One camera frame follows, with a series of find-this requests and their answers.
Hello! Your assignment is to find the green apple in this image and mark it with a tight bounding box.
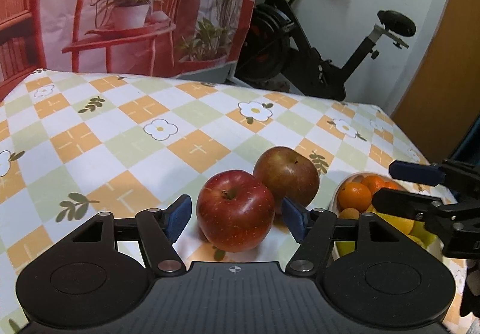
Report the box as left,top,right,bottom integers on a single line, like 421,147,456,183
408,221,437,249
335,241,356,257

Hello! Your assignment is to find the printed backdrop cloth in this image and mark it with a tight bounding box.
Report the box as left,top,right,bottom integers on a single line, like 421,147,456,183
1,0,256,93

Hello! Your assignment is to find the dark red apple right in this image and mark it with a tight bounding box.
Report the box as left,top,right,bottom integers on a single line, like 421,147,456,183
253,146,320,215

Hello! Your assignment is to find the small brown longan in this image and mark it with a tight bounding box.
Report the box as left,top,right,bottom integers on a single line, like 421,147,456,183
338,208,360,220

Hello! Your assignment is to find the beige round plate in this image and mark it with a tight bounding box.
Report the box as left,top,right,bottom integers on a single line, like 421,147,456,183
329,171,443,263

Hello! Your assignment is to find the black exercise bike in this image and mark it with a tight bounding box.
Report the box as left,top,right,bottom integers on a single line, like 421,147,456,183
233,0,418,103

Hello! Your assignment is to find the orange tangerine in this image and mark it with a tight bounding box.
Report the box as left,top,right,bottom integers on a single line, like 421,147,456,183
383,180,404,190
360,175,386,195
337,182,372,212

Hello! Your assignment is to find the red apple left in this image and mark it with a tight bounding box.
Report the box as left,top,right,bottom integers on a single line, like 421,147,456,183
196,170,275,253

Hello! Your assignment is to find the yellow lemon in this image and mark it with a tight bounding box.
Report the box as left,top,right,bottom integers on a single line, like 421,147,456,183
366,205,415,235

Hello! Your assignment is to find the checkered floral tablecloth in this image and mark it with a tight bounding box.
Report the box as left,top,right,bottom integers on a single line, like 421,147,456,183
0,69,470,334

